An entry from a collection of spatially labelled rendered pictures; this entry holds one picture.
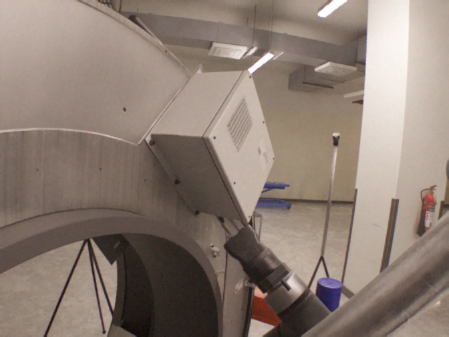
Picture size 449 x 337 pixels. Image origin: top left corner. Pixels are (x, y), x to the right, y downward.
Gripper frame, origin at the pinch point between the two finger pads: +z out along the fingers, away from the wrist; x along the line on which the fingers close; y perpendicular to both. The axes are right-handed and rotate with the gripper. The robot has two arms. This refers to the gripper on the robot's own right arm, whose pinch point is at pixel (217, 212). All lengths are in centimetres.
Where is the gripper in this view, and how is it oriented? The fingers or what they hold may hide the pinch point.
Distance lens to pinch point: 68.8
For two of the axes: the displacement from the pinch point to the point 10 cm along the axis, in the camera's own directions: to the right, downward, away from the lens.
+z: -6.3, -7.0, 3.4
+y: 0.4, 4.0, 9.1
